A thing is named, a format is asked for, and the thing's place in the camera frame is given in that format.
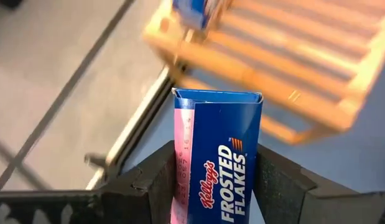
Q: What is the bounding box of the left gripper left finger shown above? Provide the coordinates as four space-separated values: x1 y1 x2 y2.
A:
100 139 177 224

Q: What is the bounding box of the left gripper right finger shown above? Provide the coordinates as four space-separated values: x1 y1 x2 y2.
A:
253 143 318 224

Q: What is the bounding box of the blue Frosted Flakes cereal box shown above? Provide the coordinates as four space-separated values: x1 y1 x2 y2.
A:
170 87 264 224
172 0 233 32

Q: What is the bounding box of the wooden slatted shelf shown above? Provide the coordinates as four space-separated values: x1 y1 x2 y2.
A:
142 0 385 147

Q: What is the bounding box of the grey-blue table mat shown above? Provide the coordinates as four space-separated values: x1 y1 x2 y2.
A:
123 62 385 224

